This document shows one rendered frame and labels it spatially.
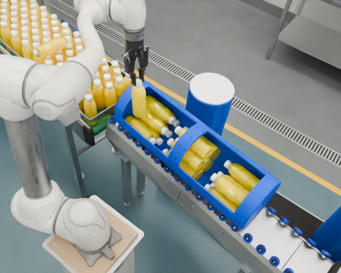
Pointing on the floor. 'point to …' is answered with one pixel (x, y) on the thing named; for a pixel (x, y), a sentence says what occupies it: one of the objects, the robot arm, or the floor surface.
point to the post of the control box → (74, 159)
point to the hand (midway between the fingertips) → (137, 77)
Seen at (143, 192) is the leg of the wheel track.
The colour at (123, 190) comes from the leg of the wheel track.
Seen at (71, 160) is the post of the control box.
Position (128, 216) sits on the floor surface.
